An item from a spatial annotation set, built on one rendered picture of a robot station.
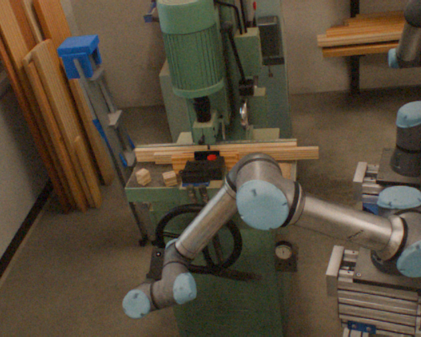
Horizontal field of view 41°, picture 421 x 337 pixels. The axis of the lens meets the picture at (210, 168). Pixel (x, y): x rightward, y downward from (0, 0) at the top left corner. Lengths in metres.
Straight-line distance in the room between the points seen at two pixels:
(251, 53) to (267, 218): 0.87
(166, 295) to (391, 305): 0.67
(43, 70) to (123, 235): 1.02
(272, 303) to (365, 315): 0.54
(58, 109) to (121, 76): 1.41
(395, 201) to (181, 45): 0.79
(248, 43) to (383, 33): 1.99
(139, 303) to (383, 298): 0.71
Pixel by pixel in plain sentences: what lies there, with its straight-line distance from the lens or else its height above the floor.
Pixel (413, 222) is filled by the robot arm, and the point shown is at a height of 1.05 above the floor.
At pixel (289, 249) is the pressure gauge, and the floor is 0.67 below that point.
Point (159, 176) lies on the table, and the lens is 2.03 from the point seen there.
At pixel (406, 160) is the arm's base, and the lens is 2.04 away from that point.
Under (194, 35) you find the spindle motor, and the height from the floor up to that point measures 1.41.
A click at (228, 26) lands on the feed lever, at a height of 1.43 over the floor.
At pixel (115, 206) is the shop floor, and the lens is 3.56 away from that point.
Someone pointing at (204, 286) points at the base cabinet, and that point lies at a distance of 2.23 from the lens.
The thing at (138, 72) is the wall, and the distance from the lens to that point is 4.58.
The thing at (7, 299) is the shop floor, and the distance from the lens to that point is 3.18.
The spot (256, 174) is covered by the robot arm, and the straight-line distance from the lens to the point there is 1.32.
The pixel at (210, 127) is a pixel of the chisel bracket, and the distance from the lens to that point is 1.93.
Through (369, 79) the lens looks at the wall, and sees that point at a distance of 4.52.
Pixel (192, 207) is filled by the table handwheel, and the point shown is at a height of 0.95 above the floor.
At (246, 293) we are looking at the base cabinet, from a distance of 2.23.
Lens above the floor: 1.97
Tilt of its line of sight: 32 degrees down
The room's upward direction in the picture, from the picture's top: 9 degrees counter-clockwise
